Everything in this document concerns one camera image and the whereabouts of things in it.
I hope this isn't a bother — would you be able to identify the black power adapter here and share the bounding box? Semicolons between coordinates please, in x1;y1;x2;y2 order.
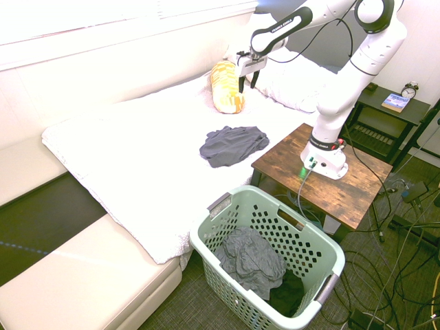
401;181;430;204

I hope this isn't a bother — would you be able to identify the cream upholstered bed frame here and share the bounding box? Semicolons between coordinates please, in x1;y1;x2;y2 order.
0;136;184;330

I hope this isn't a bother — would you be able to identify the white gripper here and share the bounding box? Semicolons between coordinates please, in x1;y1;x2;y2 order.
236;51;270;95

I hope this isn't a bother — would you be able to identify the white quilted bedspread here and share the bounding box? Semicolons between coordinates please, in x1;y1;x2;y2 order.
41;73;318;265

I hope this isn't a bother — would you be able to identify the blue paperback book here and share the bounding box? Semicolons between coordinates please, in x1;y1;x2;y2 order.
380;93;410;114

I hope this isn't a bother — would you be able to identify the white window blind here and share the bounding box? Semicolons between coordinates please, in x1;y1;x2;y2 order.
0;0;259;47

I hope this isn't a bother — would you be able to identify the dark grey fleece garment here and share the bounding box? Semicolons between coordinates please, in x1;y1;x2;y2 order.
199;125;271;169

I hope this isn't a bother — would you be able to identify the black garment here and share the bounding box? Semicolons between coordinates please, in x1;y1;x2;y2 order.
267;269;305;318

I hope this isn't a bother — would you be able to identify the white pillow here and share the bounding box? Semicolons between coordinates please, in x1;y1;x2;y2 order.
253;56;340;114

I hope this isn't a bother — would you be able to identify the yellow patterned bolster pillow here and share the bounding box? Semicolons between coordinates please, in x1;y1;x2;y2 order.
210;60;246;115

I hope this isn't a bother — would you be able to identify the crumpled grey shirt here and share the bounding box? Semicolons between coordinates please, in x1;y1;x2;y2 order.
214;225;287;300

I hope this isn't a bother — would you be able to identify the pale green laundry basket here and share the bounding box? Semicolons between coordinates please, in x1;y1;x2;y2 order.
189;185;346;330

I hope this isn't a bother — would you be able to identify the black power brick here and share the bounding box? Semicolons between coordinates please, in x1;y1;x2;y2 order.
346;307;386;330

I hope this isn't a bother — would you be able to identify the black camera stand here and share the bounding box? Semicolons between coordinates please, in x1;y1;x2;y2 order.
390;98;440;248

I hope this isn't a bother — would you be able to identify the black twin-bell alarm clock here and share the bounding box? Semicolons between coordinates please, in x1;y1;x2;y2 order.
400;81;420;102

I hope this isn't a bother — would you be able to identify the black bedside table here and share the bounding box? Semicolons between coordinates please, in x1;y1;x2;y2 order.
344;83;432;166

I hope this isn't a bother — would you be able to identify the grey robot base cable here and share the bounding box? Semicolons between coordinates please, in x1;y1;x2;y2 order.
296;164;319;228

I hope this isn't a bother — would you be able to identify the rustic wooden table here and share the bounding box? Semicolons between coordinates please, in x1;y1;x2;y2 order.
250;122;394;243

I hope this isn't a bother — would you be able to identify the grey headboard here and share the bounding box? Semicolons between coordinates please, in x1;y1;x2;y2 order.
284;19;366;75

